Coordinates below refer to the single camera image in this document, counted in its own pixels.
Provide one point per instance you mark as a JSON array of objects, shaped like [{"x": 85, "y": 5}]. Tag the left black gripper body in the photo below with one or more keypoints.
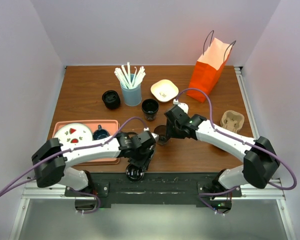
[{"x": 138, "y": 158}]

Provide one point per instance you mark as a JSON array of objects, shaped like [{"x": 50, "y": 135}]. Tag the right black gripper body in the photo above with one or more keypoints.
[{"x": 179, "y": 135}]

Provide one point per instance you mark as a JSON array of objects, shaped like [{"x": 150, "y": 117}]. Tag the brown takeout coffee cup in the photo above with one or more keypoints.
[{"x": 161, "y": 131}]

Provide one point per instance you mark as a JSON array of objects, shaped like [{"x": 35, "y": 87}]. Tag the black coffee cup lid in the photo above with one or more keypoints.
[{"x": 134, "y": 173}]

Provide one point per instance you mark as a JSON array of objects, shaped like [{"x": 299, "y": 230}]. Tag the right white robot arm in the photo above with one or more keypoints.
[{"x": 257, "y": 155}]

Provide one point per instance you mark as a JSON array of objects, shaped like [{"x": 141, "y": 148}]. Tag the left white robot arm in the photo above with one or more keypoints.
[{"x": 53, "y": 163}]

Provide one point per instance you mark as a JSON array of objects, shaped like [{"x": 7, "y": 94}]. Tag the black coffee cup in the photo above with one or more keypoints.
[{"x": 150, "y": 108}]

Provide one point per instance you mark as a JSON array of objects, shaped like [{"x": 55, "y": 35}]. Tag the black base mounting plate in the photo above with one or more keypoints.
[{"x": 155, "y": 188}]

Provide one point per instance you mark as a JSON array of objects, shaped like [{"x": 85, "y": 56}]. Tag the pink plastic tray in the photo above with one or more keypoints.
[{"x": 109, "y": 124}]

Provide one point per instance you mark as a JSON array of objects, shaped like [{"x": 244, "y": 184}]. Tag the cream square bowl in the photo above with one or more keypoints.
[{"x": 164, "y": 90}]

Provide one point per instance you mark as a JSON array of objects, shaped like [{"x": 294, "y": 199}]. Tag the dark blue mug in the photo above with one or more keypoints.
[{"x": 100, "y": 133}]

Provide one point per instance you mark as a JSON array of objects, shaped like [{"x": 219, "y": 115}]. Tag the blue straw holder cup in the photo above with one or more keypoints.
[{"x": 131, "y": 97}]

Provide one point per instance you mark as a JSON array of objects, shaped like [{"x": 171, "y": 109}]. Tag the cardboard cup carrier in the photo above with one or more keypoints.
[{"x": 232, "y": 121}]

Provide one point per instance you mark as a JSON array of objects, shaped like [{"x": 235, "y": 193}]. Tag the stack of black lids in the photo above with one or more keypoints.
[{"x": 111, "y": 99}]

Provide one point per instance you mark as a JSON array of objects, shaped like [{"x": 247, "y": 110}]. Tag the orange paper gift bag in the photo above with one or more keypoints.
[{"x": 209, "y": 66}]

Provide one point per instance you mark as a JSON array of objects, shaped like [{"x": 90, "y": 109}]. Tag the white fruit pattern plate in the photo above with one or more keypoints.
[{"x": 74, "y": 133}]

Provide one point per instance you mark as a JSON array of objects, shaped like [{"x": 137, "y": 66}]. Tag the white wrapped straws bundle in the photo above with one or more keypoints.
[{"x": 130, "y": 79}]

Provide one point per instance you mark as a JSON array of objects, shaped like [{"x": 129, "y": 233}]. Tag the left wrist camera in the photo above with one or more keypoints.
[{"x": 151, "y": 134}]

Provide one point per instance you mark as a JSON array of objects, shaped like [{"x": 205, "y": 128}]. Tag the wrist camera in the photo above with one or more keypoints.
[
  {"x": 151, "y": 134},
  {"x": 177, "y": 113}
]

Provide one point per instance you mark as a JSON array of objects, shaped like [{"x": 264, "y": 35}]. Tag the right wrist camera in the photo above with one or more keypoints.
[{"x": 177, "y": 113}]

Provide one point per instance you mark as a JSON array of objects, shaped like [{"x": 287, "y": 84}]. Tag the aluminium frame rail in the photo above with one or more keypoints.
[{"x": 270, "y": 192}]

